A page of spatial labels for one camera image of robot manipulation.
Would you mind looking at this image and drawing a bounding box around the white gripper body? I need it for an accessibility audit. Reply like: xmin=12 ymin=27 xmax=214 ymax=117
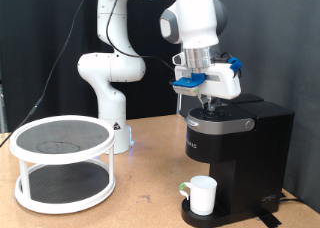
xmin=173 ymin=61 xmax=242 ymax=100

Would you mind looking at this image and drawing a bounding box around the black Keurig coffee machine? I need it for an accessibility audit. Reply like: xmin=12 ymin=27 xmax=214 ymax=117
xmin=180 ymin=93 xmax=296 ymax=228

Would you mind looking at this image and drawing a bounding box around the white mug with green tape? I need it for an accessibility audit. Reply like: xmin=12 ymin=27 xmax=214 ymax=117
xmin=179 ymin=175 xmax=218 ymax=217

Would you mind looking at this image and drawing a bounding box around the silver vertical pole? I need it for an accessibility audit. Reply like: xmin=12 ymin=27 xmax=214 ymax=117
xmin=175 ymin=93 xmax=183 ymax=115

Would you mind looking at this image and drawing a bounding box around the grey partition panel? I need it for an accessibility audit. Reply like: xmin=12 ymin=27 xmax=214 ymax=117
xmin=179 ymin=0 xmax=320 ymax=214

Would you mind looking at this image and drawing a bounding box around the black tape strip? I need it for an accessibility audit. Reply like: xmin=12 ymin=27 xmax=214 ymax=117
xmin=256 ymin=209 xmax=283 ymax=228

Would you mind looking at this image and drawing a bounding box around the white two-tier turntable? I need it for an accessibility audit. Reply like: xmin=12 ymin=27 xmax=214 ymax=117
xmin=9 ymin=115 xmax=117 ymax=215

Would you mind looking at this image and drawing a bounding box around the black curtain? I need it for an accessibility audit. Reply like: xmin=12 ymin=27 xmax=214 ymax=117
xmin=0 ymin=0 xmax=185 ymax=134

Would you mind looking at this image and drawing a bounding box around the blue cable clip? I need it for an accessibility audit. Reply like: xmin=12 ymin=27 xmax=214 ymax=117
xmin=227 ymin=57 xmax=244 ymax=79

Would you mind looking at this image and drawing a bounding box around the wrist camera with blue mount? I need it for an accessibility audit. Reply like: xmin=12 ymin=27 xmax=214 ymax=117
xmin=172 ymin=72 xmax=208 ymax=97

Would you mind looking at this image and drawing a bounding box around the black power cord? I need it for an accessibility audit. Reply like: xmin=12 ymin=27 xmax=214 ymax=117
xmin=279 ymin=191 xmax=306 ymax=204

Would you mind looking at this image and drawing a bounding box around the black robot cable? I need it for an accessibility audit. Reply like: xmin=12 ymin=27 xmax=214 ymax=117
xmin=0 ymin=0 xmax=176 ymax=147

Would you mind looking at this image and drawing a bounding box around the grey metal post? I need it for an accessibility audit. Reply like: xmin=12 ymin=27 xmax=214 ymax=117
xmin=0 ymin=82 xmax=6 ymax=134

